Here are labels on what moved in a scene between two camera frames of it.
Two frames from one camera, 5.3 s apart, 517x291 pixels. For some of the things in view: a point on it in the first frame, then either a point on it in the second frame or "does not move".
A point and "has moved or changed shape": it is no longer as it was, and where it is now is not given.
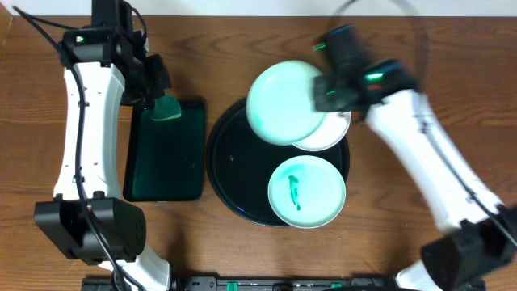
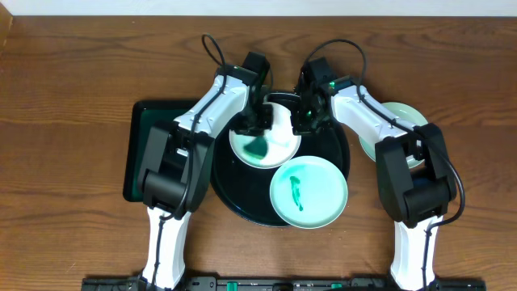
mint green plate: x=279 y=103 has moved or changed shape
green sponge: x=166 y=107 → x=257 y=148
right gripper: x=321 y=103 → x=299 y=126
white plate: x=333 y=130 → x=283 y=143
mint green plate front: x=306 y=191 does not move
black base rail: x=256 y=284 does not move
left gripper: x=153 y=86 → x=255 y=124
